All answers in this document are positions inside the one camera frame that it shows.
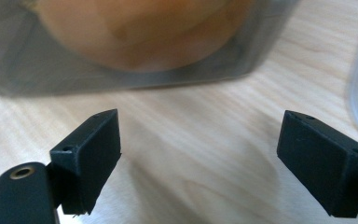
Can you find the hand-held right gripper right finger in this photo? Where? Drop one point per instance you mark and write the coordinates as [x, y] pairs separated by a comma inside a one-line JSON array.
[[320, 165]]

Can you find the translucent grey storage box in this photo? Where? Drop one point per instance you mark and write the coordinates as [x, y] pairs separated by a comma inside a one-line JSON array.
[[12, 65]]

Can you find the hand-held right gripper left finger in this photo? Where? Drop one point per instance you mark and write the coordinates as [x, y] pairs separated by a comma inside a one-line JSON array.
[[88, 155]]

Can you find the orange plush toy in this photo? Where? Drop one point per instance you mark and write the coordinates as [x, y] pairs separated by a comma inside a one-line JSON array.
[[143, 37]]

